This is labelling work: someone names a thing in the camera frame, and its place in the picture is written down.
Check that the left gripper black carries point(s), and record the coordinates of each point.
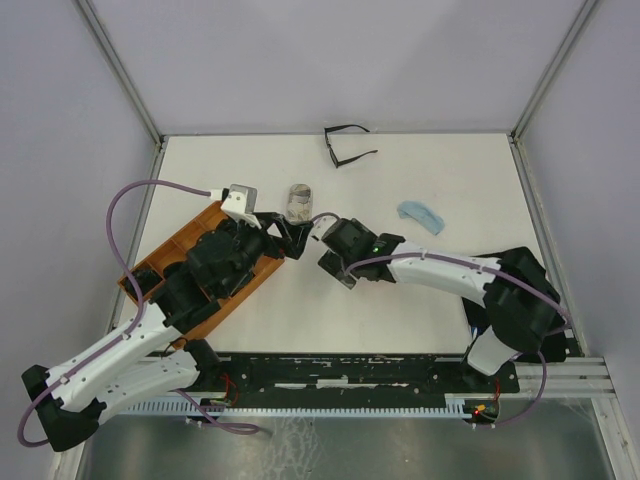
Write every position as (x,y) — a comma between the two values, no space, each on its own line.
(275,244)

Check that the aluminium front rail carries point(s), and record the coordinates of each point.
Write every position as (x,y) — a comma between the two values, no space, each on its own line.
(577,377)

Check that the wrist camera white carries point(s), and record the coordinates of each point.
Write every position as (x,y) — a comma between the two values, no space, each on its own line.
(321,226)
(237,202)

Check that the black frame eyeglasses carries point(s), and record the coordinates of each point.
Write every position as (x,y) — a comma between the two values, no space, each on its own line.
(339,156)

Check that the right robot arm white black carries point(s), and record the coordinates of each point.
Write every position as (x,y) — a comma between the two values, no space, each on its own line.
(510,304)

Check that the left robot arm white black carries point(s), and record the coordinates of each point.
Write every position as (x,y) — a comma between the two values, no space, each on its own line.
(130,364)

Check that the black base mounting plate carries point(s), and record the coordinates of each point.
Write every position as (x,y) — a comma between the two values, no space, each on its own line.
(343,381)

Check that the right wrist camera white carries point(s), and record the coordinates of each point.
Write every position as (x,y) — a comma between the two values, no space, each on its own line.
(321,226)

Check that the aluminium frame post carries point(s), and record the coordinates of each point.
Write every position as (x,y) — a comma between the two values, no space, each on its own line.
(97,28)
(571,38)

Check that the light blue cleaning cloth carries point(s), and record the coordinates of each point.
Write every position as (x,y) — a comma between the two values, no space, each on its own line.
(422,214)

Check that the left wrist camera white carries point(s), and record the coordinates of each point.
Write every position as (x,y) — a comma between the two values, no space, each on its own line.
(237,202)

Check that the rolled black tie lower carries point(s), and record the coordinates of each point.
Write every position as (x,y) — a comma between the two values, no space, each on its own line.
(146,278)

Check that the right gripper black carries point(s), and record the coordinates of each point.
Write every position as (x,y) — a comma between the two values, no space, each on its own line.
(332,264)

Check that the right aluminium frame post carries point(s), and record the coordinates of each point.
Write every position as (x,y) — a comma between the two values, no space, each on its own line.
(571,38)

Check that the orange wooden divided tray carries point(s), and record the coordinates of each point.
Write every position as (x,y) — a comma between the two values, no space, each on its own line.
(203,282)

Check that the left aluminium frame post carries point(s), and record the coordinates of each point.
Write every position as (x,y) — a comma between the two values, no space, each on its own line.
(97,28)

